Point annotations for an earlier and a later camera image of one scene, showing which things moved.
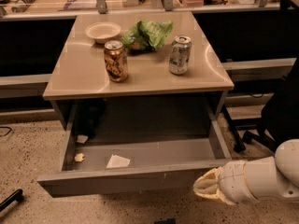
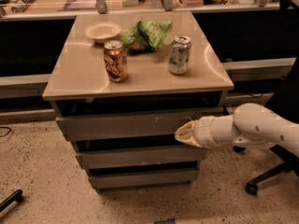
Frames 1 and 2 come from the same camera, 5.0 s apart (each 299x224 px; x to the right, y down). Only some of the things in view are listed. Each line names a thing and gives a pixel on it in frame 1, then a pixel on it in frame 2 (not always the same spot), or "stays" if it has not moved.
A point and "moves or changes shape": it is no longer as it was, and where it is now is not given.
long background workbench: [252, 32] stays
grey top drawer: [121, 150] moves or changes shape
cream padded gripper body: [233, 181] to [203, 132]
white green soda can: [179, 54] stays
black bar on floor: [15, 196] stays
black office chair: [279, 119] stays
